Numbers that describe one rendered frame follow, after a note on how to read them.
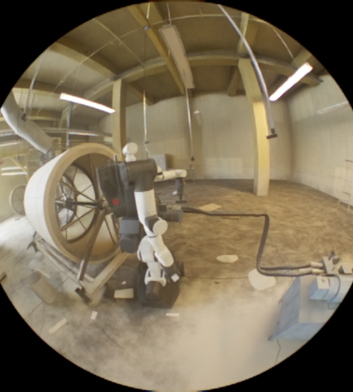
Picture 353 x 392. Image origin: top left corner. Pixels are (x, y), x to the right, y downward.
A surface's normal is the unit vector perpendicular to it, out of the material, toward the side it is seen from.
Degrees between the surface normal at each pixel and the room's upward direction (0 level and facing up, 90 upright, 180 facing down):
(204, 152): 90
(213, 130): 90
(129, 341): 0
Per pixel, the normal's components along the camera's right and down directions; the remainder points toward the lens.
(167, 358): -0.07, -0.96
